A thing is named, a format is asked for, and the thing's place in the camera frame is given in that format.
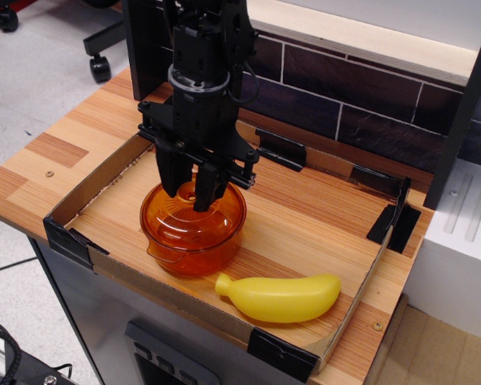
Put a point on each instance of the black office chair base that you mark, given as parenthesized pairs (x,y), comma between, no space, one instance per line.
(97,43)

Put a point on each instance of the orange transparent plastic pot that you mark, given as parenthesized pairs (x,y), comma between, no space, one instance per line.
(195,263)

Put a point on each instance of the black caster wheel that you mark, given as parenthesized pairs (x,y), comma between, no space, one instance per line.
(8,20)

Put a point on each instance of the orange transparent pot lid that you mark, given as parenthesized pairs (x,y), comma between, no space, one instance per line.
(173,222)

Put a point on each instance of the yellow toy banana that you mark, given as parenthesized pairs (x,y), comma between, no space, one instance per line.
(281,300)

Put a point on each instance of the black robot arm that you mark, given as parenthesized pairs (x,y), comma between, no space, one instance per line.
(187,61)

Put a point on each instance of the black vertical post right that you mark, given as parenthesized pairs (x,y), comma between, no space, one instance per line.
(459,129)

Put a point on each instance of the white toy sink drainboard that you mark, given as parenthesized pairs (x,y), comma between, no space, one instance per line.
(445,280)

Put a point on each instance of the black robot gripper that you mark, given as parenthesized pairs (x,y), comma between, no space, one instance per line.
(197,130)

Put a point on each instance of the grey toy oven front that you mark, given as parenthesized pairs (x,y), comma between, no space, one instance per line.
(159,363)

